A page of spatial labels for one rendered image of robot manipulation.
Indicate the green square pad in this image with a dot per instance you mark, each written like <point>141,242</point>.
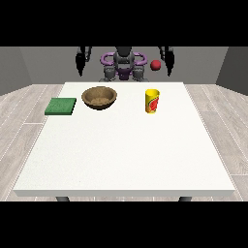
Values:
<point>60,106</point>

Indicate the dark table leg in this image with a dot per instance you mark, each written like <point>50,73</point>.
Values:
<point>185,199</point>
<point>62,199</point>

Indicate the small red ball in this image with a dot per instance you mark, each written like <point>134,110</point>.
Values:
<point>155,65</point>

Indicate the yellow cup with melon print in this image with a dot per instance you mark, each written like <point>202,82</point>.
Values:
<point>152,101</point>

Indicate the brown wooden bowl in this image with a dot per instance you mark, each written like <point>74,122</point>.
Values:
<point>99,98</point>

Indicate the grey robot trunk purple rings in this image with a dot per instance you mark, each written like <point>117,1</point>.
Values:
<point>122,66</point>

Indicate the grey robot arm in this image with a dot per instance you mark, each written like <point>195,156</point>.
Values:
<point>166,49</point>
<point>84,49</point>

